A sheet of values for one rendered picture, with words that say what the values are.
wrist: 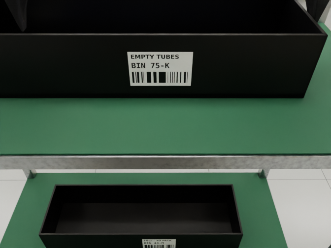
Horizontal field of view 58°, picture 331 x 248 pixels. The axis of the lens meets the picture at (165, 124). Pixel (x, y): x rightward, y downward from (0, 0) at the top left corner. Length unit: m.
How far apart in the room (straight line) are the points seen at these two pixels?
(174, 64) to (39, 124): 0.22
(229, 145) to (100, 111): 0.20
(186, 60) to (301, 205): 1.26
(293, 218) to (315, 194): 0.20
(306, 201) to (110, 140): 1.32
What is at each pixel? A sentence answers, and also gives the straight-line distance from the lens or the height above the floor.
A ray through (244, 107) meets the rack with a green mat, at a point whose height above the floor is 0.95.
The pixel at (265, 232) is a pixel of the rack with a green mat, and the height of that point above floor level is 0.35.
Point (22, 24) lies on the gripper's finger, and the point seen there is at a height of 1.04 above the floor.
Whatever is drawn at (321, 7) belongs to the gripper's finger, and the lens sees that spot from 0.53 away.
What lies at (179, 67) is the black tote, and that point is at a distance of 0.46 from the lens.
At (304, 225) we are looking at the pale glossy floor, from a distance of 1.56.
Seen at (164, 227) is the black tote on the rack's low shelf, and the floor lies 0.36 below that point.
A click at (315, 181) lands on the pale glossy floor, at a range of 1.74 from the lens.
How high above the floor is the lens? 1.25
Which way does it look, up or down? 42 degrees down
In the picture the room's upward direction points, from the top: straight up
